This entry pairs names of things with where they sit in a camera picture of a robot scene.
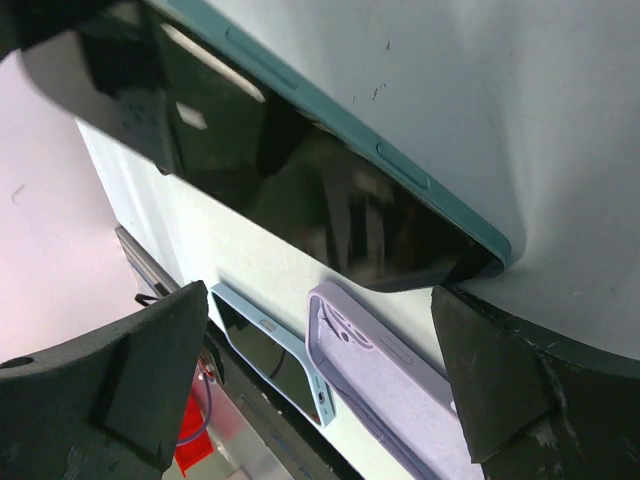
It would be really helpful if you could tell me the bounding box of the light blue phone case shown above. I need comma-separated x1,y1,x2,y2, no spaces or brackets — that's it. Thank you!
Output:
210,283,335,428

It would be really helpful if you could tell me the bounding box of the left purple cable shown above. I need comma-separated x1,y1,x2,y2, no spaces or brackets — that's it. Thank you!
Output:
177,364,219,449

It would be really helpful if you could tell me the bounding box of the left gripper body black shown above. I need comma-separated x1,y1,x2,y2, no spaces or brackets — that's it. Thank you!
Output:
1,1,180,175

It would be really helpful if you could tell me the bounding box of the purple phone case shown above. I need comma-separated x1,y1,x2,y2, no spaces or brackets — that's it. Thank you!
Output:
305,282,484,479

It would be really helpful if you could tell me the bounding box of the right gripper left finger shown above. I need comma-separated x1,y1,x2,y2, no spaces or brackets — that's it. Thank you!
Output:
1,281,208,479

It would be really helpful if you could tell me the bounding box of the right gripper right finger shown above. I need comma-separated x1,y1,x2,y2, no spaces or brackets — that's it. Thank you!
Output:
431,287,639,479

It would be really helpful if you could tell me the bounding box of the green-edged black phone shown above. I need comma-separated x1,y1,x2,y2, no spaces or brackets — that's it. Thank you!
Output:
74,0,514,294

